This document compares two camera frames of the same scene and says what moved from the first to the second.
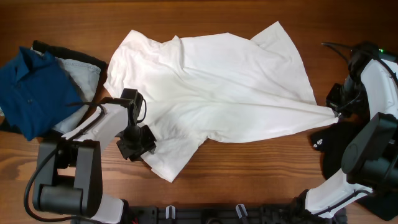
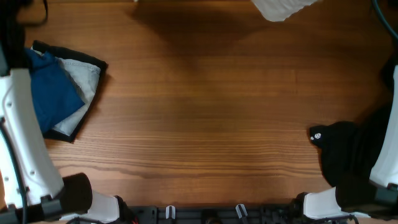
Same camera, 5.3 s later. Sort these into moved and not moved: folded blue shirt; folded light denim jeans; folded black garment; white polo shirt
Moved: white polo shirt
Not moved: folded black garment; folded blue shirt; folded light denim jeans
